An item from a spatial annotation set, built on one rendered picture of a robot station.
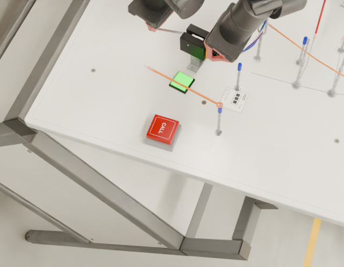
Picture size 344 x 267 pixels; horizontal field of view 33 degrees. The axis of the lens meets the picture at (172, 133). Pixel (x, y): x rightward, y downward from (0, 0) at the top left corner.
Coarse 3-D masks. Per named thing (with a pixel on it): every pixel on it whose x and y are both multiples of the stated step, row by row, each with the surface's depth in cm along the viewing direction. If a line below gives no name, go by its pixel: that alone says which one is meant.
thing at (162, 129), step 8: (152, 120) 112; (160, 120) 112; (168, 120) 112; (176, 120) 112; (152, 128) 111; (160, 128) 111; (168, 128) 111; (176, 128) 111; (152, 136) 110; (160, 136) 110; (168, 136) 110; (168, 144) 110
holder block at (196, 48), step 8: (192, 24) 116; (184, 32) 115; (192, 32) 115; (200, 32) 115; (208, 32) 115; (184, 40) 114; (192, 40) 114; (200, 40) 114; (184, 48) 116; (192, 48) 115; (200, 48) 113; (200, 56) 115
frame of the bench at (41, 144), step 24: (0, 48) 167; (0, 144) 133; (24, 144) 128; (48, 144) 128; (72, 168) 132; (96, 192) 138; (120, 192) 142; (48, 216) 173; (144, 216) 146; (192, 216) 159; (48, 240) 199; (72, 240) 189; (168, 240) 151
